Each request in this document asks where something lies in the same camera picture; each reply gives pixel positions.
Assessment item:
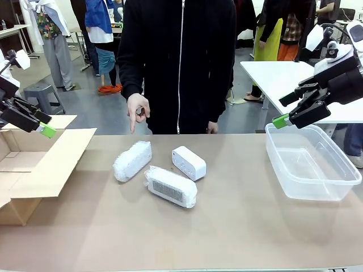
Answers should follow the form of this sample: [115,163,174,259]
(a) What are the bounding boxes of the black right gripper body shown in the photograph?
[313,55,363,105]

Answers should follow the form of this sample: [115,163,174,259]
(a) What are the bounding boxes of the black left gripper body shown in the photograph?
[0,76,20,113]

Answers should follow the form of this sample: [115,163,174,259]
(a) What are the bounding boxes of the fully bubble-wrapped white clock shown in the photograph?
[112,141,153,183]

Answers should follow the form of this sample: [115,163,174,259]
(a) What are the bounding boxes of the unwrapped white clock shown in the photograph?
[171,146,207,181]

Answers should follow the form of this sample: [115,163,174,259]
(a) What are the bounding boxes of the person's right forearm black sleeve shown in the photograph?
[116,53,144,100]

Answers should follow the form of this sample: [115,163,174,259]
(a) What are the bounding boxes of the person's left forearm black sleeve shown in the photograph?
[206,63,235,125]

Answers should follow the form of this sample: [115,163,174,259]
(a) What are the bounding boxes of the person's right hand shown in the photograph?
[126,92,151,134]

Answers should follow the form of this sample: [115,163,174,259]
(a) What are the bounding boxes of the white table with metal leg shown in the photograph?
[240,60,363,125]

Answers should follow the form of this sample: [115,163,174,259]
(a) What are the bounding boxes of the bystander in orange trousers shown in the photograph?
[277,11,304,62]

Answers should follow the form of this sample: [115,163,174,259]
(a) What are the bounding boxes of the open brown cardboard box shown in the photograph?
[0,114,98,227]

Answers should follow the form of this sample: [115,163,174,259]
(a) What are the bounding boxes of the wooden side table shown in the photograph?
[0,24,32,59]

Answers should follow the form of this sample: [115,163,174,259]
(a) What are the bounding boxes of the bystander with yellow apron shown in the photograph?
[243,0,284,103]

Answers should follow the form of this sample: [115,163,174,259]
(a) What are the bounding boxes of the clear plastic container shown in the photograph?
[265,123,363,202]

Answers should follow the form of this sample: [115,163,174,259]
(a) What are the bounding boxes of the bystander in dark red coat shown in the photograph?
[234,0,258,49]

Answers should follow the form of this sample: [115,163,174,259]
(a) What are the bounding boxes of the small wooden table white legs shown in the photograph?
[69,27,92,72]

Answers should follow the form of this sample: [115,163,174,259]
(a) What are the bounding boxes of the bystander in blue jacket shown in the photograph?
[85,0,123,87]

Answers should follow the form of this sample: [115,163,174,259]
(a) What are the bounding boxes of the person in black zip hoodie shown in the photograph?
[116,0,238,135]

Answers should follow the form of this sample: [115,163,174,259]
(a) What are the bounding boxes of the left wrist camera white housing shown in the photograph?
[12,50,31,70]

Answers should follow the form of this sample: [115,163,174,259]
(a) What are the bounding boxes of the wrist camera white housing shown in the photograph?
[12,50,31,70]
[305,24,326,52]

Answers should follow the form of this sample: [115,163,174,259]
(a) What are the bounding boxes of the right wrist camera white housing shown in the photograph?
[305,24,326,52]

